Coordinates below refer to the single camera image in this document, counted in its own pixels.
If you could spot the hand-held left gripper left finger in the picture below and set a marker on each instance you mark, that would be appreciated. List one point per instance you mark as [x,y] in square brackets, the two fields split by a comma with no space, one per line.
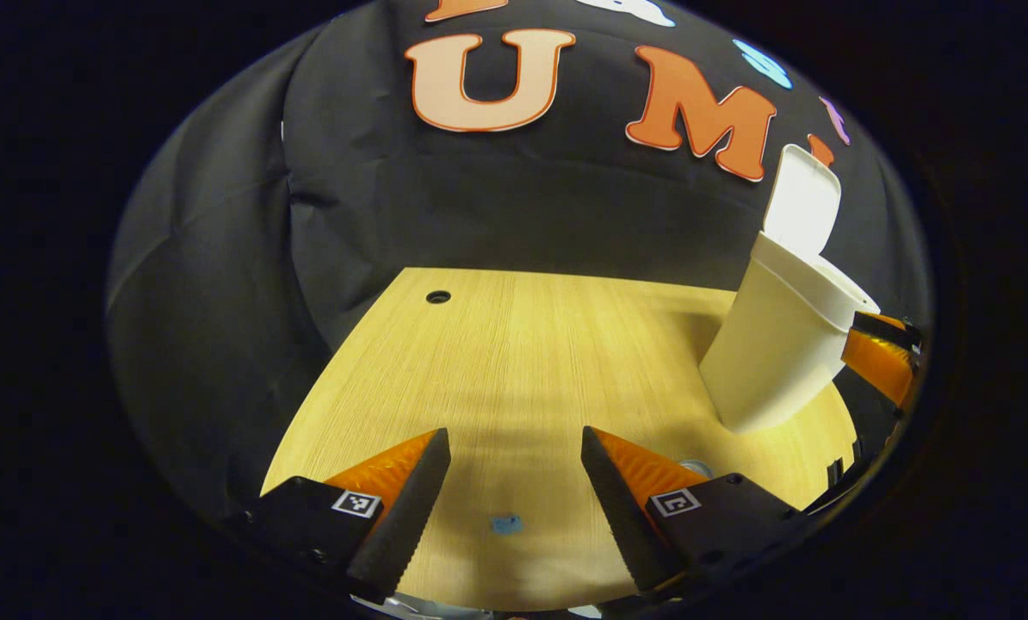
[406,525]

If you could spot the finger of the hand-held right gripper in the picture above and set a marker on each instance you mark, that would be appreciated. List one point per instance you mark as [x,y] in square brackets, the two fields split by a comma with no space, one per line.
[876,357]

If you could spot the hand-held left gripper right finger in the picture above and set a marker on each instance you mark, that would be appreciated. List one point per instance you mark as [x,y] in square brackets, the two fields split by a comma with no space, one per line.
[622,517]

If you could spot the blue pop can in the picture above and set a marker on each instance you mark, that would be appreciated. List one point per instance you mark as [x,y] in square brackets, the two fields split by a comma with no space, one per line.
[696,468]

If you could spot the white desktop garbage bin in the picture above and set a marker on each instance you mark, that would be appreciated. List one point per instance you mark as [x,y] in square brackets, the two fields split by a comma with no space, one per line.
[772,353]

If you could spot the small blue paper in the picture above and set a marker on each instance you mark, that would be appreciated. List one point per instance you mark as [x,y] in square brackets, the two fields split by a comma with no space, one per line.
[506,523]

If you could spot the wooden desktop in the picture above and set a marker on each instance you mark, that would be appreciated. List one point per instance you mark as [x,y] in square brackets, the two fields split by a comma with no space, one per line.
[523,362]

